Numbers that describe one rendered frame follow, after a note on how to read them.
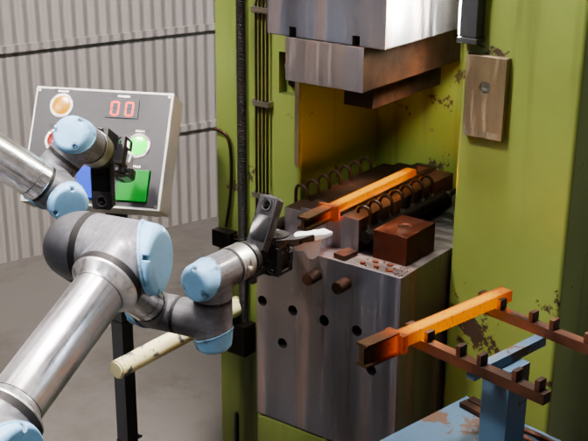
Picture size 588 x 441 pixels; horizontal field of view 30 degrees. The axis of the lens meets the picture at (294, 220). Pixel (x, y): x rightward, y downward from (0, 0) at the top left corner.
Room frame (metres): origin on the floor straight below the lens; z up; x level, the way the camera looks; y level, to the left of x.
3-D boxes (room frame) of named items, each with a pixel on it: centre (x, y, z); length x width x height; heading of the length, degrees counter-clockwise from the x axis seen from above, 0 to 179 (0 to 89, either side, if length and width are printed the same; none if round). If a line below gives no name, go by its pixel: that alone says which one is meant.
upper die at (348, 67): (2.44, -0.18, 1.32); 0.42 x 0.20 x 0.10; 144
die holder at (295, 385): (2.41, -0.23, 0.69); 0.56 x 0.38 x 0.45; 144
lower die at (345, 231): (2.44, -0.18, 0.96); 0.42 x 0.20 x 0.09; 144
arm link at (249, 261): (2.00, 0.11, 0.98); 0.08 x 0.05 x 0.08; 54
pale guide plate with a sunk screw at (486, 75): (2.19, -0.39, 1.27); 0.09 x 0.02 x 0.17; 54
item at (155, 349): (2.40, 0.27, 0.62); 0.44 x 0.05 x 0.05; 144
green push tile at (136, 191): (2.39, 0.37, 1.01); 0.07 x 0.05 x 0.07; 79
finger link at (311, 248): (2.10, -0.04, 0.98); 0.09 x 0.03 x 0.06; 108
